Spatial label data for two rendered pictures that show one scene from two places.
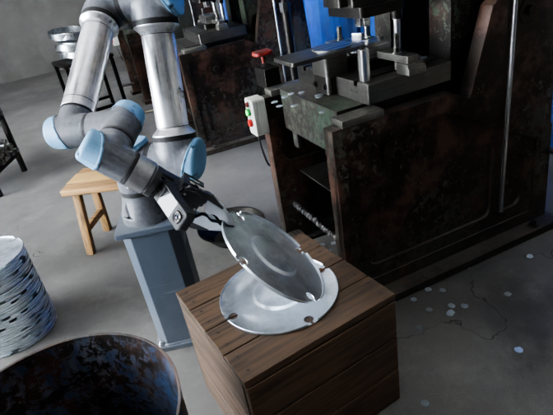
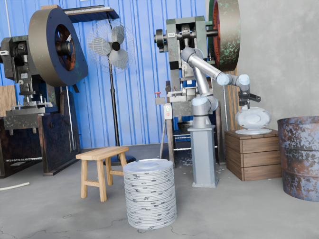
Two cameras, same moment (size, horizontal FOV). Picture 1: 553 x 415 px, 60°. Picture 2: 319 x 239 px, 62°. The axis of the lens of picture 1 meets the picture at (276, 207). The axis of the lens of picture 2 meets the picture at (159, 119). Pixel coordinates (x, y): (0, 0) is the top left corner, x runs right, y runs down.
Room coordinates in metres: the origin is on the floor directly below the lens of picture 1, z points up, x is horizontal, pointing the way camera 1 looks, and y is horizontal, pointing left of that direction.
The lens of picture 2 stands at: (0.74, 2.39, 0.70)
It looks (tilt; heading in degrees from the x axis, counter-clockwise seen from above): 5 degrees down; 294
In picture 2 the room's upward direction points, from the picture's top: 5 degrees counter-clockwise
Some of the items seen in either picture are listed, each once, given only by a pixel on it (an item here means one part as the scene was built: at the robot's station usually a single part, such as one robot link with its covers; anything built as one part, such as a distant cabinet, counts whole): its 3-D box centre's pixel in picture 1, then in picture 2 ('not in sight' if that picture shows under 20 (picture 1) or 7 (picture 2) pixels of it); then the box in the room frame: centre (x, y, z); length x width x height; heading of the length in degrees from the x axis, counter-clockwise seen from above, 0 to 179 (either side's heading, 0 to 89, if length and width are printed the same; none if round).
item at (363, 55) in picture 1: (363, 63); not in sight; (1.38, -0.32, 0.75); 0.03 x 0.03 x 0.10; 20
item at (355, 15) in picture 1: (364, 11); (189, 80); (1.59, -0.38, 0.86); 0.20 x 0.16 x 0.05; 20
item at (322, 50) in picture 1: (320, 71); (191, 93); (1.53, -0.21, 0.72); 0.25 x 0.14 x 0.14; 110
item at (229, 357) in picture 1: (289, 345); (254, 151); (0.94, 0.03, 0.18); 0.40 x 0.38 x 0.35; 117
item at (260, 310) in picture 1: (278, 291); (253, 131); (0.94, 0.03, 0.35); 0.29 x 0.29 x 0.01
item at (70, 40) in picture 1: (86, 75); not in sight; (4.18, 1.36, 0.40); 0.45 x 0.40 x 0.79; 32
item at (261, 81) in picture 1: (270, 90); (160, 106); (1.80, -0.06, 0.62); 0.10 x 0.06 x 0.20; 20
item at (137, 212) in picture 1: (144, 199); (201, 120); (1.29, 0.38, 0.50); 0.15 x 0.15 x 0.10
